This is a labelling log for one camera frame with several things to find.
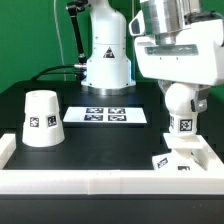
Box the white lamp base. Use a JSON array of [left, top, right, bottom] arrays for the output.
[[152, 133, 206, 172]]

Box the white marker sheet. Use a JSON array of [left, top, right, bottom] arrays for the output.
[[63, 107, 146, 124]]

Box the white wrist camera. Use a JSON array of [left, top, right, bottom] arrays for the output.
[[129, 11, 145, 36]]

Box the white lamp shade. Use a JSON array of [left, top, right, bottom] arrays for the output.
[[22, 90, 65, 147]]

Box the black cable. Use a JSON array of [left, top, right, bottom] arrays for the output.
[[30, 63, 88, 82]]

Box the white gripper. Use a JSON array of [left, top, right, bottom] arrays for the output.
[[134, 19, 224, 113]]

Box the white hanging cable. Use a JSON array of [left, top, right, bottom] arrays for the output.
[[53, 0, 68, 82]]

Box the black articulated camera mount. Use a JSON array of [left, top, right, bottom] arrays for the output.
[[66, 0, 88, 64]]

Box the white U-shaped border frame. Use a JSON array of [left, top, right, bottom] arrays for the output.
[[0, 133, 224, 196]]

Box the white lamp bulb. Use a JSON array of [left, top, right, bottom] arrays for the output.
[[165, 83, 198, 138]]

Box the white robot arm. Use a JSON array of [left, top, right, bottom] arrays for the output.
[[81, 0, 224, 112]]

